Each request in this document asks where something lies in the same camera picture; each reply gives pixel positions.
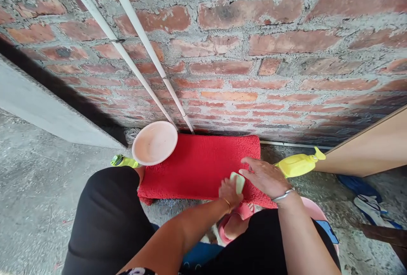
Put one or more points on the person's left hand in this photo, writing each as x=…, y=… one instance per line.
x=228, y=194

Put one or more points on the person's right hand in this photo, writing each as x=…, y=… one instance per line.
x=266, y=178

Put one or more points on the person's left fingers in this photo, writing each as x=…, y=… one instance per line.
x=226, y=185

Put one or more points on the person's right thumb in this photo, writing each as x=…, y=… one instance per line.
x=245, y=172

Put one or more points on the person's right index finger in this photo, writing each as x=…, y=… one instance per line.
x=248, y=161

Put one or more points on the pale green soap bar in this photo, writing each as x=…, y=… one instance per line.
x=238, y=181

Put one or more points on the red fuzzy mat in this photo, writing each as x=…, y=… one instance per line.
x=197, y=167

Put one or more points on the yellow pump bottle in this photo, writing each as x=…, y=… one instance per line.
x=297, y=164

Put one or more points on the thin white floor pipe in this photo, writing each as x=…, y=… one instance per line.
x=295, y=144

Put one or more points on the blue plastic stool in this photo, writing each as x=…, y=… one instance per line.
x=200, y=256

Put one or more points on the pink plastic basin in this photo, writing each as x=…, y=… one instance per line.
x=314, y=208

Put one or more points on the pink plastic bowl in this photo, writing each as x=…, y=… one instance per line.
x=154, y=143

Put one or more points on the blue flat object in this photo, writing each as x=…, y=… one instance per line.
x=327, y=231

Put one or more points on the lime green bottle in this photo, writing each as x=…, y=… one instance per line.
x=124, y=161

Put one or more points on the grey crumpled cloth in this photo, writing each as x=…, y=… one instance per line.
x=131, y=135

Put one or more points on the person's legs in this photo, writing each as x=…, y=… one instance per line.
x=108, y=217

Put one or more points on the light wooden board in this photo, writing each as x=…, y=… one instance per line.
x=372, y=148

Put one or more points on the white and blue shoe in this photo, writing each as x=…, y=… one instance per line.
x=373, y=210

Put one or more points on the dark wooden beam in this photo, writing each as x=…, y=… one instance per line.
x=386, y=235

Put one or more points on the grey concrete slab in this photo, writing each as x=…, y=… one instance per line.
x=41, y=106

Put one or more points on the white wall pipe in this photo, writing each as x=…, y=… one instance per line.
x=105, y=28
x=143, y=36

